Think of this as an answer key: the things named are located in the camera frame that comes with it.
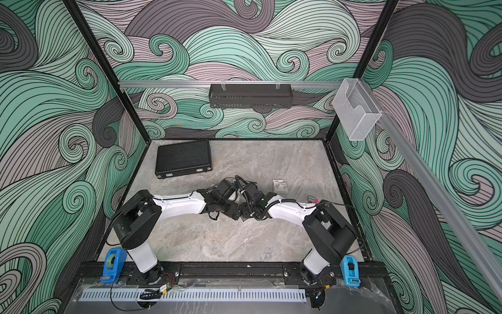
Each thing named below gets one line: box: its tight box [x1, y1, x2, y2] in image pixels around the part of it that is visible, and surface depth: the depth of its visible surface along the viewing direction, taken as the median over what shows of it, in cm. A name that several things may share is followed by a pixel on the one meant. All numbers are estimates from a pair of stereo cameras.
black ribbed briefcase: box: [154, 139, 213, 179], surface depth 105 cm
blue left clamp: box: [100, 247, 128, 284], surface depth 74 cm
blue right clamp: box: [339, 255, 361, 288], surface depth 73 cm
